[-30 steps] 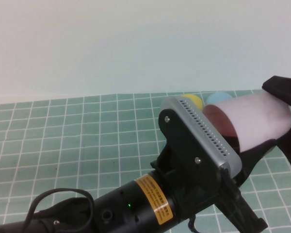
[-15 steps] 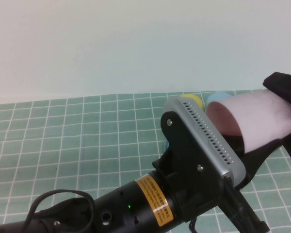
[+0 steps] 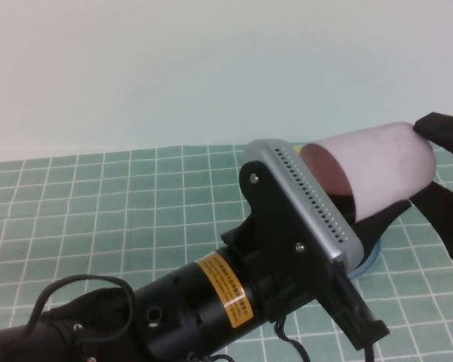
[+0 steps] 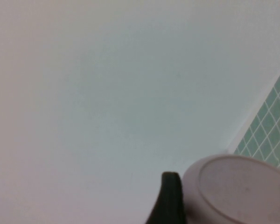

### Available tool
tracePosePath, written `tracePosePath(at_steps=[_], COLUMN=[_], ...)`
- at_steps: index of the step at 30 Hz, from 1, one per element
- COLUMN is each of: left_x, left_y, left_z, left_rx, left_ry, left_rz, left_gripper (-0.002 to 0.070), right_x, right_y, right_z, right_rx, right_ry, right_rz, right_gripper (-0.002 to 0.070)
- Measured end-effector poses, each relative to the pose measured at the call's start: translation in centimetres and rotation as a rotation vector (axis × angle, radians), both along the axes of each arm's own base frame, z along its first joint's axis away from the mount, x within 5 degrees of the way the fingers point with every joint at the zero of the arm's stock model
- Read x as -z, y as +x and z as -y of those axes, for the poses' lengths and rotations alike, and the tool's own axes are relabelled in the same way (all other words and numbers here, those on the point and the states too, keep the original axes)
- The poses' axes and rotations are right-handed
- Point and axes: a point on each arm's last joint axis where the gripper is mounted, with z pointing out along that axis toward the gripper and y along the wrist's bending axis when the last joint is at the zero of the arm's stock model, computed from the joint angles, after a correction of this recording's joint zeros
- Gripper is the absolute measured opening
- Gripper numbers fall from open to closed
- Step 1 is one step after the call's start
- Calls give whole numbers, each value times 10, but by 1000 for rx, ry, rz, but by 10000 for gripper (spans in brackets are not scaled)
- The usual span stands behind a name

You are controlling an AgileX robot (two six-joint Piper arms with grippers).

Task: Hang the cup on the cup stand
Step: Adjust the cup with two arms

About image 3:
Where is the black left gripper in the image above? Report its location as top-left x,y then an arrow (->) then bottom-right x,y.
220,183 -> 415,348

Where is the black left camera mount bracket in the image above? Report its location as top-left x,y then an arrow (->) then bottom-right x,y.
238,160 -> 344,318

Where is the blue cup stand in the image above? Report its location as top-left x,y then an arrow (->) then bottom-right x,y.
349,241 -> 382,280

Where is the pale pink plastic cup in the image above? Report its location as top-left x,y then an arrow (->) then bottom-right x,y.
300,121 -> 438,223

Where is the green checked tablecloth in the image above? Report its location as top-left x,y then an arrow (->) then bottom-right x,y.
0,136 -> 453,362

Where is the black camera cable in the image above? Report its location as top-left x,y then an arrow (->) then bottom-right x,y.
273,314 -> 381,362

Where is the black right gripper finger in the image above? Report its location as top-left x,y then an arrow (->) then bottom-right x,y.
413,112 -> 453,167
409,184 -> 453,265

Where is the black looped cable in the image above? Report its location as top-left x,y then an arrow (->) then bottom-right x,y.
25,274 -> 137,342

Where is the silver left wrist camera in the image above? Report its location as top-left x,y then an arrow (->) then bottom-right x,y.
244,138 -> 364,275

